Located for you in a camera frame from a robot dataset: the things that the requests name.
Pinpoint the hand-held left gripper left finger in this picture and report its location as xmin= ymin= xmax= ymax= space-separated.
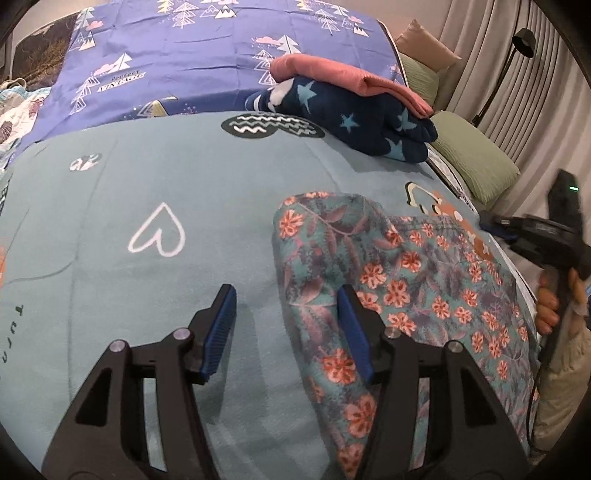
xmin=41 ymin=283 xmax=238 ymax=480

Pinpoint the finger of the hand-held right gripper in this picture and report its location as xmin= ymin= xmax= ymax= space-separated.
xmin=479 ymin=216 xmax=517 ymax=241

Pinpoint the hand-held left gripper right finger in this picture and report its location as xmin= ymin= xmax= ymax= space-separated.
xmin=336 ymin=284 xmax=529 ymax=480

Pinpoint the teal floral garment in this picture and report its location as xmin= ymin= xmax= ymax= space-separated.
xmin=271 ymin=191 xmax=541 ymax=480

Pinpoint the person's right forearm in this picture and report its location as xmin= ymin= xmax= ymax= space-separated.
xmin=534 ymin=318 xmax=591 ymax=446

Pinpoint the person's right hand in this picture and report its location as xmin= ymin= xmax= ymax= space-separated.
xmin=536 ymin=267 xmax=591 ymax=337

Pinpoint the teal printed blanket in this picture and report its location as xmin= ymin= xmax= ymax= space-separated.
xmin=0 ymin=111 xmax=532 ymax=480

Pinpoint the green ribbed pillow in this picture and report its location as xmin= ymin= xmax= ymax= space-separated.
xmin=429 ymin=111 xmax=522 ymax=206
xmin=398 ymin=53 xmax=440 ymax=108

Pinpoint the beige curtain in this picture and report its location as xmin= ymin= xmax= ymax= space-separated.
xmin=438 ymin=0 xmax=591 ymax=217

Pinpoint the navy star print folded blanket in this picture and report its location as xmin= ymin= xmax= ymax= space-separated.
xmin=245 ymin=76 xmax=438 ymax=163

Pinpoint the black floor lamp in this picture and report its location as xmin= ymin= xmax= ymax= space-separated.
xmin=471 ymin=28 xmax=536 ymax=127

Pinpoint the beige pillow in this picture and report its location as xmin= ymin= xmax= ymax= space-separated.
xmin=394 ymin=19 xmax=462 ymax=72

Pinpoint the pink folded cloth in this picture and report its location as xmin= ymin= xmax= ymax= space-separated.
xmin=269 ymin=54 xmax=435 ymax=118

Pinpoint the purple tree print bed sheet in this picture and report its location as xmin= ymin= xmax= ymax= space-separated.
xmin=21 ymin=0 xmax=409 ymax=144

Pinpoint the white printed quilt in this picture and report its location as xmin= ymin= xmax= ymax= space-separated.
xmin=0 ymin=88 xmax=51 ymax=158

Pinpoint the dark patterned bedding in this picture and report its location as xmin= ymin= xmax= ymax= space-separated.
xmin=14 ymin=11 xmax=79 ymax=90

